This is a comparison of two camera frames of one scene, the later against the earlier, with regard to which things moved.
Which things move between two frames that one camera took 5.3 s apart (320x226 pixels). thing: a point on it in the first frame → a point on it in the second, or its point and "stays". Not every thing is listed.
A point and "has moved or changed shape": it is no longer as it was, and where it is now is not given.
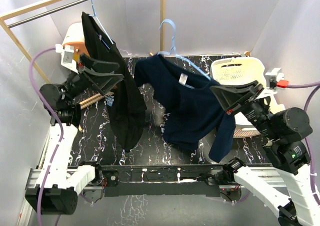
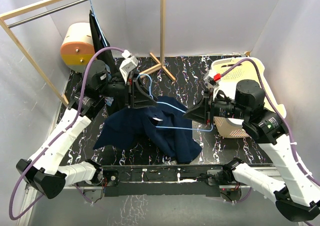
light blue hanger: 173,52 → 173,106
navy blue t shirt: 193,115 → 138,125
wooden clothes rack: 9,26 stays
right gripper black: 228,95 → 204,111
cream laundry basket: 238,70 stays
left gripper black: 102,82 → 136,96
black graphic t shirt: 125,103 has moved or changed shape
